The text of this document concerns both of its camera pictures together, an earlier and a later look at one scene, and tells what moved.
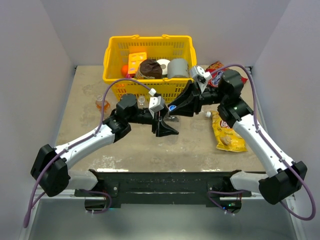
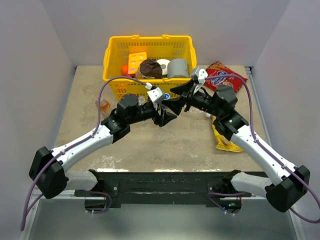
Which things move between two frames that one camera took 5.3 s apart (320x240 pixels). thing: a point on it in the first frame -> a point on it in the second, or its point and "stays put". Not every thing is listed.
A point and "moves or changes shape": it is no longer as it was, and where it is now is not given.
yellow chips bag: (228, 139) stays put
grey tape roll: (177, 68) stays put
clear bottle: (175, 122) -> (166, 97)
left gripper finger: (164, 129) -> (166, 116)
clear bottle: (141, 102) stays put
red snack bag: (214, 81) stays put
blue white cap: (172, 107) moves or changes shape
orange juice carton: (134, 60) stays put
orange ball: (124, 70) stays put
